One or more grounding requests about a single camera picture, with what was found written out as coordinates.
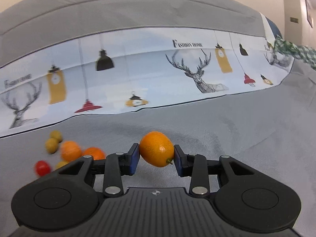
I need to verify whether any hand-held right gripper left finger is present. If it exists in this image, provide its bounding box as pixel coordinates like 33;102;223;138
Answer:
53;143;141;198

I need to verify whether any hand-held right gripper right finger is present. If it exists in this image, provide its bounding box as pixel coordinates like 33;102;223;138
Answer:
173;144;257;198

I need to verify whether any oval orange citrus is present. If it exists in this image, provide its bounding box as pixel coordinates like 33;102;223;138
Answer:
139;131;175;167

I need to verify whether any round orange mandarin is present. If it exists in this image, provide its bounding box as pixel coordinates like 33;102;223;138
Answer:
83;147;106;160
60;141;82;161

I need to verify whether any yellow-green round fruit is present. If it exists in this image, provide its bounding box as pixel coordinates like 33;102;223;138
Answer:
49;130;63;142
45;138;59;155
55;160;70;170

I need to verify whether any red cherry tomato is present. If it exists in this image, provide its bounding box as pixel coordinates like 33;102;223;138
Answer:
35;160;51;177

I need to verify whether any grey bedspread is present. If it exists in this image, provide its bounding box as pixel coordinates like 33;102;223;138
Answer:
0;59;316;237

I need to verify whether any deer and lamp printed cloth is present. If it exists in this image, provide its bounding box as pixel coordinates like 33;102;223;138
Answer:
0;26;295;139

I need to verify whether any grey padded headboard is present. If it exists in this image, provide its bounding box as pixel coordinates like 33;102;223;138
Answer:
0;0;272;68

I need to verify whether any green checkered cloth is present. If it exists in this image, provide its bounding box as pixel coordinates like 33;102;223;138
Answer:
273;35;316;70

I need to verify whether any navy and white cloth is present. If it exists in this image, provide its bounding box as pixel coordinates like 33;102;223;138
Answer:
260;12;282;40

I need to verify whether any dark wall picture frame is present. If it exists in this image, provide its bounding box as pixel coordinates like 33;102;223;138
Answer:
305;0;314;27

